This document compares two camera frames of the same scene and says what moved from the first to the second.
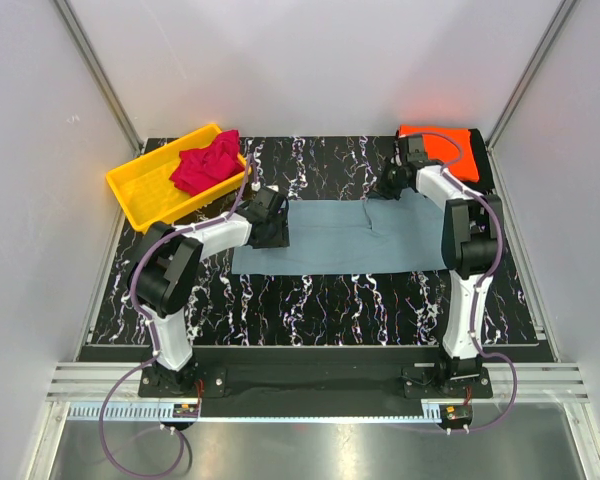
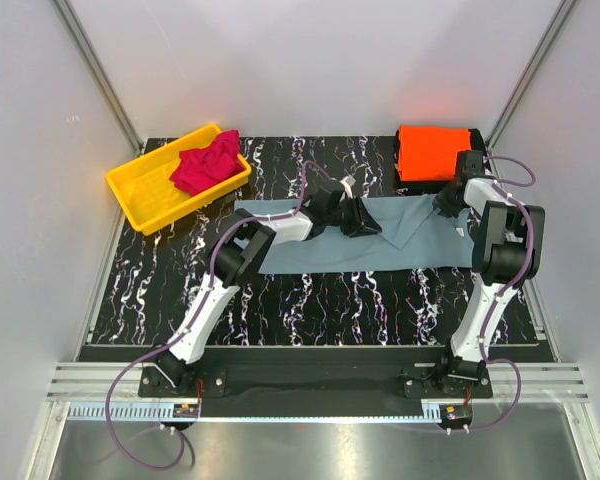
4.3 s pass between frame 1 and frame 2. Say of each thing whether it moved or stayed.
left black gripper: moved
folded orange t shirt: stayed
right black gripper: moved
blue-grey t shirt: stayed
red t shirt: stayed
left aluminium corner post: stayed
